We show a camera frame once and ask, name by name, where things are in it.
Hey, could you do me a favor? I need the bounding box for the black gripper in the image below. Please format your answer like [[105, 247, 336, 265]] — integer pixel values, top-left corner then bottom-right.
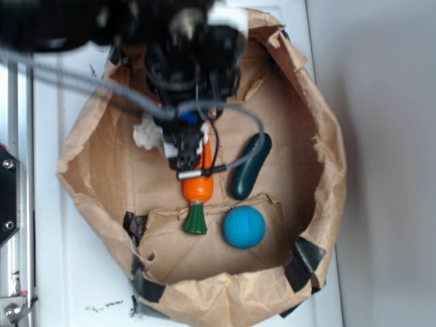
[[144, 6, 247, 170]]

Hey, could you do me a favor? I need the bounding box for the white paper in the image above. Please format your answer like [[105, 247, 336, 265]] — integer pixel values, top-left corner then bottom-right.
[[133, 114, 164, 151]]

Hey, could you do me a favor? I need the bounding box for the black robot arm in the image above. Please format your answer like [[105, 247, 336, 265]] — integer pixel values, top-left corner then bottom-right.
[[1, 1, 249, 171]]

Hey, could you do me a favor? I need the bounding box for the orange toy carrot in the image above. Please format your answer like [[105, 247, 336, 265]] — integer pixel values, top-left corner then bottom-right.
[[182, 141, 215, 236]]

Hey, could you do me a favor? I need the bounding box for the dark green toy cucumber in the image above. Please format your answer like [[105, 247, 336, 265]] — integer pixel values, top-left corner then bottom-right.
[[229, 133, 273, 200]]

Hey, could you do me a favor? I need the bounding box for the black tape top left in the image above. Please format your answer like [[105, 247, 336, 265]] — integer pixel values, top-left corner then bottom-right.
[[108, 46, 132, 69]]

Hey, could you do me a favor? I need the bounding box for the black tape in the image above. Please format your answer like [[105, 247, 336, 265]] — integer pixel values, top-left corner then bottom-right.
[[285, 236, 326, 293], [123, 212, 170, 320], [108, 46, 132, 69]]

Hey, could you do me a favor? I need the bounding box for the blue dimpled ball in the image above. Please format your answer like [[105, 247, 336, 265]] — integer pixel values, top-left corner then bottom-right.
[[223, 206, 266, 249]]

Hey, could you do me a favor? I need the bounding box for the brown paper bag tray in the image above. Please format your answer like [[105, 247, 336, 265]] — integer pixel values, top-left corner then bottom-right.
[[57, 10, 347, 326]]

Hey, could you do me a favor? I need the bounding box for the black tape bottom left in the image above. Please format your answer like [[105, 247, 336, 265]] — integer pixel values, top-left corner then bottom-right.
[[123, 212, 170, 320]]

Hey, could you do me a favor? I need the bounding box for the black tape bottom right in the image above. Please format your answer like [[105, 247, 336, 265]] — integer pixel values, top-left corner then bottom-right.
[[285, 236, 326, 293]]

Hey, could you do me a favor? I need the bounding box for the grey cable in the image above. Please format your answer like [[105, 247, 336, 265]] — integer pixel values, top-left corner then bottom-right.
[[0, 50, 266, 180]]

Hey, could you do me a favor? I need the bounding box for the aluminium frame rail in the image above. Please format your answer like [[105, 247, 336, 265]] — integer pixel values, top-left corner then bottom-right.
[[0, 61, 38, 327]]

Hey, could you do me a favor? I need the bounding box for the black mounting bracket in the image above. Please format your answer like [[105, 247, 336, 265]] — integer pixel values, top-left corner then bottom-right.
[[0, 143, 20, 247]]

